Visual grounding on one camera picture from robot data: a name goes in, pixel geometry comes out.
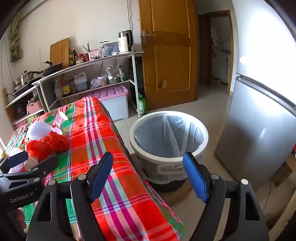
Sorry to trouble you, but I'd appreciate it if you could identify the plastic jug of dark liquid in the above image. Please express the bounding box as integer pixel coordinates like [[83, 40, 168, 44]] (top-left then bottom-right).
[[74, 72, 89, 91]]

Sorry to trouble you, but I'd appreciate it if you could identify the white electric kettle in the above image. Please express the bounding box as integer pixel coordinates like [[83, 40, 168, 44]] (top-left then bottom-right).
[[118, 30, 134, 54]]

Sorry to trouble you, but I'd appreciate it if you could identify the black rice cooker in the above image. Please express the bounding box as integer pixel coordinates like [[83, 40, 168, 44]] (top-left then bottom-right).
[[13, 102, 27, 118]]

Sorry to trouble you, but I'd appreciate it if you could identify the hanging beige cloth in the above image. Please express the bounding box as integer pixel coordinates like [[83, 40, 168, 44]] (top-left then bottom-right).
[[9, 16, 23, 62]]

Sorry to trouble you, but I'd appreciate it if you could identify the plaid tablecloth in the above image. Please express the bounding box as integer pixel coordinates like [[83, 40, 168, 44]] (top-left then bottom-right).
[[5, 96, 185, 241]]

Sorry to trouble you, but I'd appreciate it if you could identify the silver refrigerator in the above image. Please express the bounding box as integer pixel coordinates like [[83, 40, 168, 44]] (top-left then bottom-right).
[[213, 0, 296, 186]]

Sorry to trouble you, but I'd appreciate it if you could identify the white trash bin with liner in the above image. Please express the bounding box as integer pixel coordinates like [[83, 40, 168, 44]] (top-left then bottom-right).
[[129, 111, 209, 193]]

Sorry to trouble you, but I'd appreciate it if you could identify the black frying pan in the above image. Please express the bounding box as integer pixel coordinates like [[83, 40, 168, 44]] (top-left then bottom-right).
[[41, 61, 63, 76]]

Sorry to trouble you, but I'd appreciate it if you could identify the green detergent bottle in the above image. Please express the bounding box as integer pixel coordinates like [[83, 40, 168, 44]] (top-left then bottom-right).
[[138, 93, 147, 114]]

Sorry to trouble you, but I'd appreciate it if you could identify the red mesh net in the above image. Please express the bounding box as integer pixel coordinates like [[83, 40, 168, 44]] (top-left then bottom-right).
[[26, 133, 70, 160]]

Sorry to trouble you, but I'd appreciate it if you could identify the clear plastic bottle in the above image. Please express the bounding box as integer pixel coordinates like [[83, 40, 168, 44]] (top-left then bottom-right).
[[55, 80, 63, 99]]

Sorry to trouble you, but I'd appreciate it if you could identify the wide metal shelf rack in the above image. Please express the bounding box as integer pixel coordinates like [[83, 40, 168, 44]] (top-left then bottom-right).
[[32, 51, 145, 117]]

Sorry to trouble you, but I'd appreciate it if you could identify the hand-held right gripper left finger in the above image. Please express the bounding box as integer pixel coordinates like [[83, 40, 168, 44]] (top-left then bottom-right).
[[26, 151, 114, 241]]

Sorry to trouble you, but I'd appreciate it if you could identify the narrow metal shelf rack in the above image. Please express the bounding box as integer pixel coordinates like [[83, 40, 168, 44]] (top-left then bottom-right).
[[5, 86, 50, 127]]

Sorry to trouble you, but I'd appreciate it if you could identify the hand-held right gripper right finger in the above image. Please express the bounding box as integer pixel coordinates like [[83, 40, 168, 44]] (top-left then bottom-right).
[[183, 152, 270, 241]]

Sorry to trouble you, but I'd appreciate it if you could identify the wooden door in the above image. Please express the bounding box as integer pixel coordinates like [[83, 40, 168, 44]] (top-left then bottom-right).
[[138, 0, 198, 111]]

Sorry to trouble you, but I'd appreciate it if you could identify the yellow label bottle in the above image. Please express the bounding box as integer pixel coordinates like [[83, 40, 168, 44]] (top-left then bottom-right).
[[62, 80, 71, 96]]

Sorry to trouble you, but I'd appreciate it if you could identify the green bowl with bags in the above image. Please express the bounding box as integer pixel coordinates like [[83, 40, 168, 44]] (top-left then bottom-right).
[[106, 66, 126, 84]]

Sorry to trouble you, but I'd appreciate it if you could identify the pink chopstick box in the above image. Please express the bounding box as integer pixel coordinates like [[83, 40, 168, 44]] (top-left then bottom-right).
[[89, 48, 102, 61]]

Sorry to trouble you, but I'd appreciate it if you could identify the steel steamer pot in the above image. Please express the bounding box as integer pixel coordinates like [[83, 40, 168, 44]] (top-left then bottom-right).
[[13, 71, 42, 90]]

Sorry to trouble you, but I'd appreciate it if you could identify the pink plastic basket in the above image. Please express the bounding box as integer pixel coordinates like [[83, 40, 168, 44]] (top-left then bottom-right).
[[26, 98, 42, 114]]

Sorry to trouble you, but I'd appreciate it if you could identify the wooden cutting board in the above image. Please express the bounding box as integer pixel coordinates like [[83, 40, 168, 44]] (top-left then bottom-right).
[[50, 38, 70, 68]]

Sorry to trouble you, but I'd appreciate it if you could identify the clear container with dark lid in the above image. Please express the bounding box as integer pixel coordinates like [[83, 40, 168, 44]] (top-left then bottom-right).
[[102, 41, 119, 57]]

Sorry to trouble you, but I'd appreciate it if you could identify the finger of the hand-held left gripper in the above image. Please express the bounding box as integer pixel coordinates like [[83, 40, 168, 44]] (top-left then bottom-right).
[[0, 151, 29, 173], [0, 155, 59, 189]]

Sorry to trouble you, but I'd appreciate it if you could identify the black induction cooker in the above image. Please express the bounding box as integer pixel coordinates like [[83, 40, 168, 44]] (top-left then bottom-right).
[[13, 85, 38, 96]]

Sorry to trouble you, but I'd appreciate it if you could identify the green carton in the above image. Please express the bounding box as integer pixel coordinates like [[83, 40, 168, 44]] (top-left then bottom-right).
[[25, 115, 44, 123]]

